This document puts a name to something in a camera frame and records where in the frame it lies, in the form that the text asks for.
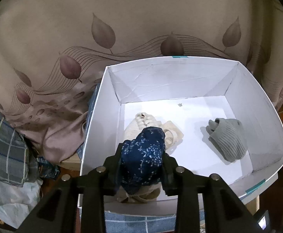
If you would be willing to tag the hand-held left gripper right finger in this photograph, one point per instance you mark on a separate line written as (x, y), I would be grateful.
(170, 174)

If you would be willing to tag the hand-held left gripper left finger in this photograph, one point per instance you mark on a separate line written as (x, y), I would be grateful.
(112, 170)

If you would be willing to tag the blue floral underwear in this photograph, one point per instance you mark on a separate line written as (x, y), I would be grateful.
(141, 157)

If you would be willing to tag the cream underwear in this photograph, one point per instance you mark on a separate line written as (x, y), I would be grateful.
(136, 126)

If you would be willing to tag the grey ribbed socks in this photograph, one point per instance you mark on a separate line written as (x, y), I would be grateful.
(228, 140)

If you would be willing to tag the white cardboard box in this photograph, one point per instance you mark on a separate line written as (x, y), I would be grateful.
(168, 87)

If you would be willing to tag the brown cardboard box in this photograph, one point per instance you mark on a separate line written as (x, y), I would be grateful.
(71, 162)

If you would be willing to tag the blue checked cloth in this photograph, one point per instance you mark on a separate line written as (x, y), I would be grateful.
(141, 223)

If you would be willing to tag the blue printed packet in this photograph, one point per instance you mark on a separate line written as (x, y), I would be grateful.
(46, 168)

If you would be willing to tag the white patterned bedding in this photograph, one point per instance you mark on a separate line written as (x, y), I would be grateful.
(10, 199)

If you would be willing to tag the grey plaid cloth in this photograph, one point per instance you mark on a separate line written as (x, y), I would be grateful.
(5, 150)

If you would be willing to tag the beige leaf-print curtain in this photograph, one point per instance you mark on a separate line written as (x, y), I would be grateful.
(131, 17)

